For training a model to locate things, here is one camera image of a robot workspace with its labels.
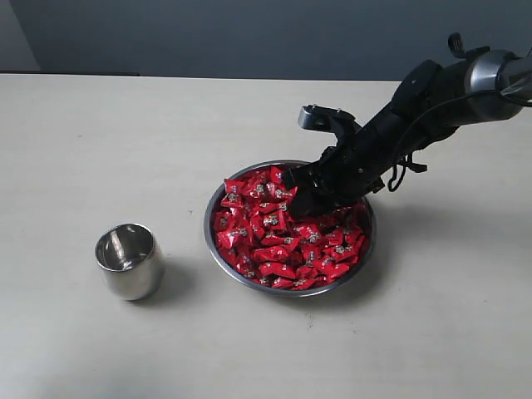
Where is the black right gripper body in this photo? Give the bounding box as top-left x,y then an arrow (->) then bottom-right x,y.
309,110 -> 419,207

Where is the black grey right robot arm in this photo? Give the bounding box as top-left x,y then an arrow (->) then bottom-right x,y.
283,33 -> 531,219

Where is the pile of red candies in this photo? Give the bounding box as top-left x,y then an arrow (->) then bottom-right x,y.
212,165 -> 368,290

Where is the stainless steel bowl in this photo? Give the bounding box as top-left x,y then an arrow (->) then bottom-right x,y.
203,160 -> 378,298

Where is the stainless steel cup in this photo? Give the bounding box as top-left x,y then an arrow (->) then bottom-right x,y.
95,224 -> 165,301

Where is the black camera cable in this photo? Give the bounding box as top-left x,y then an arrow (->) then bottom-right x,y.
386,89 -> 500,192

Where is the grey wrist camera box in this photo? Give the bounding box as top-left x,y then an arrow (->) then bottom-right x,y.
298,105 -> 358,134

